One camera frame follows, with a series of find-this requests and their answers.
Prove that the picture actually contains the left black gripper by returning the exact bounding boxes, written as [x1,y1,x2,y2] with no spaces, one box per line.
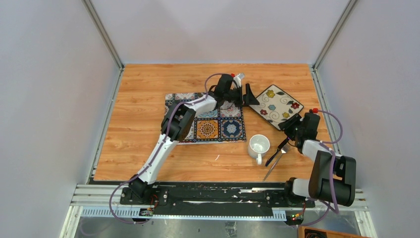
[223,84,259,108]

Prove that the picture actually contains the square floral plate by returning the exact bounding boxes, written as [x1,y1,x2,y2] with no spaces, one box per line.
[250,84,304,130]

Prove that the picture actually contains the colourful patterned placemat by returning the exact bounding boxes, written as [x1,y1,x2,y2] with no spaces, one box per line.
[180,102,247,144]

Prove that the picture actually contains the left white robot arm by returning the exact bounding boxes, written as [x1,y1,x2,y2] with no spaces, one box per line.
[127,73,259,205]

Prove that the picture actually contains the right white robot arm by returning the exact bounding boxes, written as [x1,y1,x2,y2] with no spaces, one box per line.
[278,111,356,210]

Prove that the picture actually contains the silver fork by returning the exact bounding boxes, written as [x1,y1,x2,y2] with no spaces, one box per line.
[263,143,290,181]

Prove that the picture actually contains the white mug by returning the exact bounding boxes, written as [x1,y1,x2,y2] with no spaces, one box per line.
[248,134,270,165]

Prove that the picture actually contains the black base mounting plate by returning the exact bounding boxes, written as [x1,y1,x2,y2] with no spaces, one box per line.
[118,181,315,218]

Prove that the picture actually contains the orange wooden box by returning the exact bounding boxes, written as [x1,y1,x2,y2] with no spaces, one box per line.
[298,227,364,238]

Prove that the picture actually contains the purple handled knife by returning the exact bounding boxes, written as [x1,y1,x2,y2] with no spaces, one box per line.
[265,137,290,167]

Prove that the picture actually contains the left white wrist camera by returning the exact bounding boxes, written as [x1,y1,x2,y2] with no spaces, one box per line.
[233,73,245,88]

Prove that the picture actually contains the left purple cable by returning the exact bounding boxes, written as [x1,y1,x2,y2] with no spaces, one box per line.
[108,73,230,226]

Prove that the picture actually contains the aluminium frame rail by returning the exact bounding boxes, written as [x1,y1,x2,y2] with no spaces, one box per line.
[70,183,370,221]

